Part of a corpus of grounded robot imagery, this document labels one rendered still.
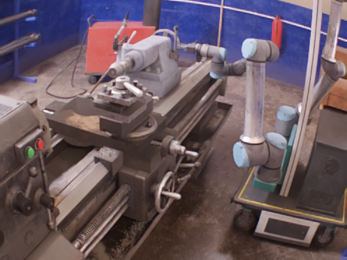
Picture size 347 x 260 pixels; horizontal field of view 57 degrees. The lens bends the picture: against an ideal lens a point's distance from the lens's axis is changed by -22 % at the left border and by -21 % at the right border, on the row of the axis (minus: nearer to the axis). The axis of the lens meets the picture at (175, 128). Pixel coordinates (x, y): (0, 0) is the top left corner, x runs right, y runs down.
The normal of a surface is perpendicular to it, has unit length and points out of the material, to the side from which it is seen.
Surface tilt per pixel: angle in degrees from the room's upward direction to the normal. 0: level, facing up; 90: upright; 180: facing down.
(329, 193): 90
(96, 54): 90
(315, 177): 90
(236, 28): 90
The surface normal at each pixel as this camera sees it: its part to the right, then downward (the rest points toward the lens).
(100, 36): -0.02, 0.46
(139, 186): -0.36, 0.40
